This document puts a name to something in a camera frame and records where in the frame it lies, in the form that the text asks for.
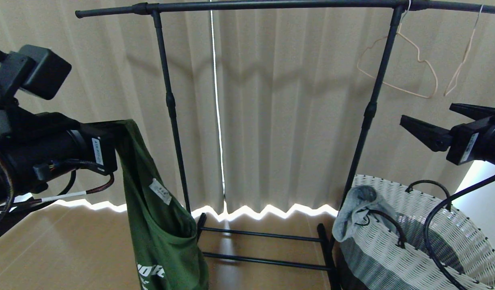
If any green printed shirt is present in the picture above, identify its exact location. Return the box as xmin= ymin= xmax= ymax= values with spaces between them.
xmin=115 ymin=119 xmax=210 ymax=290

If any black clothes rack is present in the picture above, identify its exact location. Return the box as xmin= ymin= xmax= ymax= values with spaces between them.
xmin=75 ymin=0 xmax=495 ymax=290

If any beige curtain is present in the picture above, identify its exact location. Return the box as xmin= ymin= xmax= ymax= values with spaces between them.
xmin=0 ymin=0 xmax=495 ymax=222

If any pale grey garment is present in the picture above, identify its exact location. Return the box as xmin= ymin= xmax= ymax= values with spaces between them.
xmin=332 ymin=185 xmax=401 ymax=242

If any black cable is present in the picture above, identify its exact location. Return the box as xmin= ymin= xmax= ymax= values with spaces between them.
xmin=424 ymin=171 xmax=495 ymax=290

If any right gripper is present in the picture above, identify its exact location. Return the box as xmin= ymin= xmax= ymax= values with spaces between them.
xmin=400 ymin=103 xmax=495 ymax=169

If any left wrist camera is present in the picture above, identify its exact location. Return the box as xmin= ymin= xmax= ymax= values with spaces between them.
xmin=0 ymin=44 xmax=81 ymax=135

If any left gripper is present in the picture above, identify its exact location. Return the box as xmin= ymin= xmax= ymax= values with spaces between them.
xmin=6 ymin=120 xmax=125 ymax=178

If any white laundry basket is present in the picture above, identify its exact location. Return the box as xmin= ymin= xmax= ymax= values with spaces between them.
xmin=332 ymin=174 xmax=495 ymax=290

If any pink clothes hanger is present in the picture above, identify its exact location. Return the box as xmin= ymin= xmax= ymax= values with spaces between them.
xmin=444 ymin=4 xmax=483 ymax=97
xmin=357 ymin=22 xmax=438 ymax=99

